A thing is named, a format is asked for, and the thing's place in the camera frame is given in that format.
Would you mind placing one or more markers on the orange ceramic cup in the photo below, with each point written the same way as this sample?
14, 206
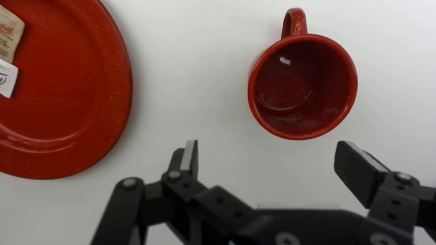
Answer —
302, 86

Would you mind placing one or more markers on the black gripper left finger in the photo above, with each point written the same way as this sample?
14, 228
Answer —
182, 199

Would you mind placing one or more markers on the white tea bag packet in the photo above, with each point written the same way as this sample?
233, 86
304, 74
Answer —
6, 79

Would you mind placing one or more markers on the orange round plate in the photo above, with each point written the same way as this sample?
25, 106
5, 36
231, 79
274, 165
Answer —
69, 90

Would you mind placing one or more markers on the brown tea bag packet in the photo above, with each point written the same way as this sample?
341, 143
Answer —
9, 34

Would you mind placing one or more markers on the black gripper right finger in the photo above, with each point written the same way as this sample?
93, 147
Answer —
377, 185

